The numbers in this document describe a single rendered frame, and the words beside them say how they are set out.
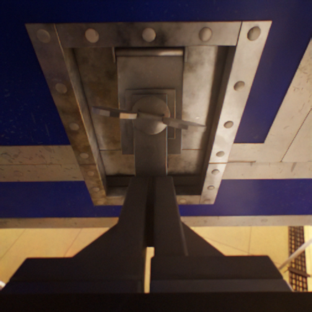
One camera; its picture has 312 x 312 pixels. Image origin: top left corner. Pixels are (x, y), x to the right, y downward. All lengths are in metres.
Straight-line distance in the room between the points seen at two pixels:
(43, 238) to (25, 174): 2.72
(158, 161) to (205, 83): 0.06
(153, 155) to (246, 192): 0.12
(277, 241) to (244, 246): 0.38
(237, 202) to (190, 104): 0.13
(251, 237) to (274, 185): 2.61
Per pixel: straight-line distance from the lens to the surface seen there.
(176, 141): 0.16
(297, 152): 0.22
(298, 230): 2.98
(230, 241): 2.76
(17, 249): 3.02
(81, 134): 0.18
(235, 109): 0.17
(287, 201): 0.28
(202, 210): 0.26
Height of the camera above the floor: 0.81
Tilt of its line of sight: 46 degrees up
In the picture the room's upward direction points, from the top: 179 degrees clockwise
